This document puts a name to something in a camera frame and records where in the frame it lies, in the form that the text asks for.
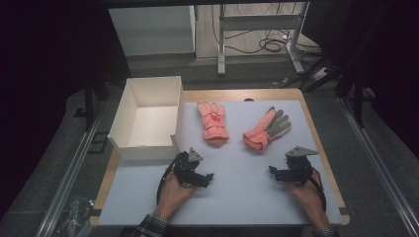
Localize white cabinet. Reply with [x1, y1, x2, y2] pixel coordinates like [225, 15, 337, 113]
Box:
[108, 5, 197, 57]

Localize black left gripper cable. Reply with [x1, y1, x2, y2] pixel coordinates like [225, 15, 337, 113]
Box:
[156, 153, 182, 205]

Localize pink glove with red string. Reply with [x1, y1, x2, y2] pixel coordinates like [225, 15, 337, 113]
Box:
[197, 101, 230, 145]

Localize person's left hand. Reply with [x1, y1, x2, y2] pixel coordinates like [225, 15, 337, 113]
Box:
[152, 171, 199, 221]

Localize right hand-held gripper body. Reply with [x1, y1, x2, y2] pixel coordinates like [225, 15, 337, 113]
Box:
[285, 145, 320, 187]

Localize black metal stand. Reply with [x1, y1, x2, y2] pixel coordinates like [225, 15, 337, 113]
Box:
[82, 74, 111, 132]
[335, 55, 368, 128]

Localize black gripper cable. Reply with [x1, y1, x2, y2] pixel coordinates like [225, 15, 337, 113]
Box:
[310, 167, 328, 213]
[156, 153, 182, 205]

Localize light blue mat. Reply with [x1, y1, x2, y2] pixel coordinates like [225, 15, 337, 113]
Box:
[98, 100, 344, 227]

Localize black floor cables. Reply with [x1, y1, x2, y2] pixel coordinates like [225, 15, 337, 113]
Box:
[225, 29, 323, 56]

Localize pink glove with grey palm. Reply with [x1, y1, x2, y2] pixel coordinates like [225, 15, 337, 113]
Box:
[242, 106, 293, 153]

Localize black floor bracket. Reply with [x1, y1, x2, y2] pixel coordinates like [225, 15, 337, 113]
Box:
[88, 131, 110, 154]

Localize white cardboard box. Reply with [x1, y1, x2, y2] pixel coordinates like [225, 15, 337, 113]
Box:
[107, 76, 186, 162]

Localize white power strip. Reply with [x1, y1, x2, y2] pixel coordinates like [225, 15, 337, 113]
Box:
[311, 66, 329, 82]

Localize white metal desk frame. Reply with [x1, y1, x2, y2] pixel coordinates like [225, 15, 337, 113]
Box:
[216, 2, 310, 77]

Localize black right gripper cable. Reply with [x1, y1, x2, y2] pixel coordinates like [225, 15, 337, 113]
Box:
[310, 167, 328, 213]

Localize person's right hand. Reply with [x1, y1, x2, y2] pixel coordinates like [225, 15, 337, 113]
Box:
[287, 170, 330, 230]

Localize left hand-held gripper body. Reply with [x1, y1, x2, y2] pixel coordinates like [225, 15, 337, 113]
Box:
[172, 147, 205, 188]

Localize silver metal rail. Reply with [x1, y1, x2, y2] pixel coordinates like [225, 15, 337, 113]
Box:
[35, 104, 107, 237]
[338, 97, 419, 237]

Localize clear plastic bag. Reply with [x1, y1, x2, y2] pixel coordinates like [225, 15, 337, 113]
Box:
[53, 196, 97, 237]

